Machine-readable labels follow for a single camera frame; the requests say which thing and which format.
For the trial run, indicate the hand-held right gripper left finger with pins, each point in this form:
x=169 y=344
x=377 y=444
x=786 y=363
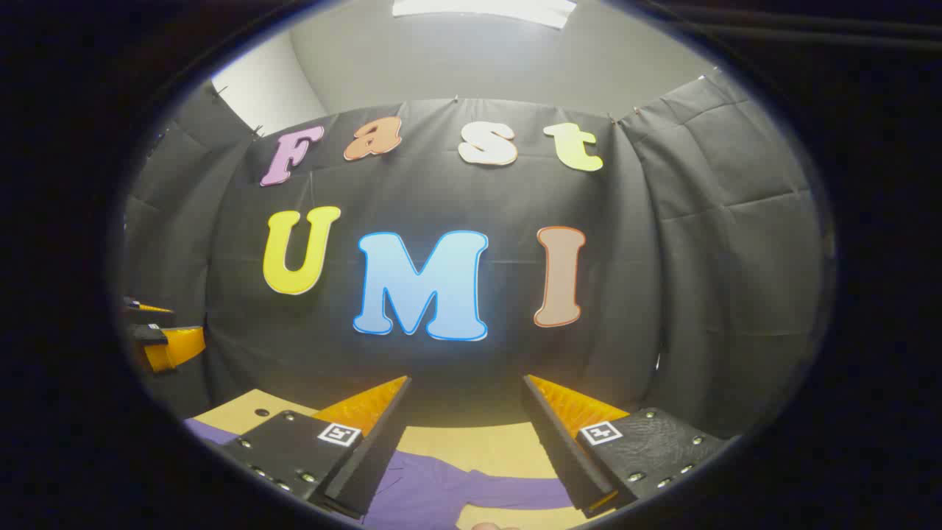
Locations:
x=375 y=456

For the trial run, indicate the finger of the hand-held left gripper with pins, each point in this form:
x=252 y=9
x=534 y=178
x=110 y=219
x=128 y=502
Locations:
x=147 y=311
x=176 y=346

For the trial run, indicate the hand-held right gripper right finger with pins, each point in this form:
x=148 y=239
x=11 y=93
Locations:
x=563 y=456

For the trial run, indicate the purple button-up shirt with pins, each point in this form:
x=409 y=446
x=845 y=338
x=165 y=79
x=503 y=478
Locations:
x=434 y=486

